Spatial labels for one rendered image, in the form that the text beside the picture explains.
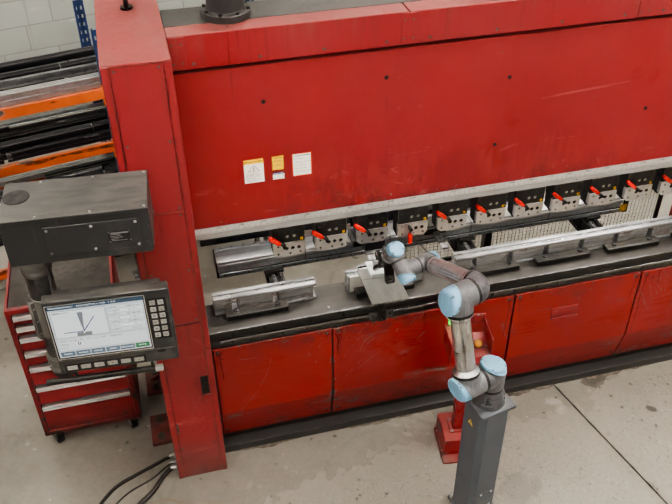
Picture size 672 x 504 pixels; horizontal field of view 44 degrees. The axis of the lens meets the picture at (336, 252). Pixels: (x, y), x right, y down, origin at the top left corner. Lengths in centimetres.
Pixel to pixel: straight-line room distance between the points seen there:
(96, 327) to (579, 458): 266
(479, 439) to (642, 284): 142
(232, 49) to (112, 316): 110
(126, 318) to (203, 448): 135
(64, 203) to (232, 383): 157
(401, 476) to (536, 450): 75
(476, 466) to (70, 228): 214
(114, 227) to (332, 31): 114
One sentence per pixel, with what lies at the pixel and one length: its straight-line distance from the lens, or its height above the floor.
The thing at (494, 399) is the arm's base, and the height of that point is 84.
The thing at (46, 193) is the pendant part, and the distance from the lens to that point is 305.
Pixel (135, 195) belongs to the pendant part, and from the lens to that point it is 295.
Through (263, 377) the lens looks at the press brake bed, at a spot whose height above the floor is 52.
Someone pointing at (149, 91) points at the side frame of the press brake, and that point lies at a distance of 309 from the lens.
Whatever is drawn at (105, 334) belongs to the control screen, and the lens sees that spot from 321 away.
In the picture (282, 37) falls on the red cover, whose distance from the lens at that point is 328.
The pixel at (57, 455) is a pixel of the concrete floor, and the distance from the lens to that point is 476.
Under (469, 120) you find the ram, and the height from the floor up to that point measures 176.
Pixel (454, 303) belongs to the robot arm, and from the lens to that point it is 330.
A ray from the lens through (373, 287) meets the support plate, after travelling 393.
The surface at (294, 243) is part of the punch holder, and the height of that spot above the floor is 124.
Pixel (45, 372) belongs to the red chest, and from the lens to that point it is 437.
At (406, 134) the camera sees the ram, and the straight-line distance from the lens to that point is 365.
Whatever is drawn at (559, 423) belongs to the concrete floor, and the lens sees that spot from 480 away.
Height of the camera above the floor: 353
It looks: 38 degrees down
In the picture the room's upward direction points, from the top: straight up
